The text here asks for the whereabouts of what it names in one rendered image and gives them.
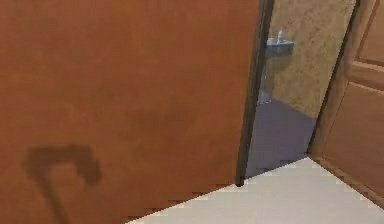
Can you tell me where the light wooden room door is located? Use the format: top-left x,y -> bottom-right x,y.
307,0 -> 384,210

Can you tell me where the blue pedestal sink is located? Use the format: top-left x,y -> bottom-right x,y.
257,38 -> 296,106

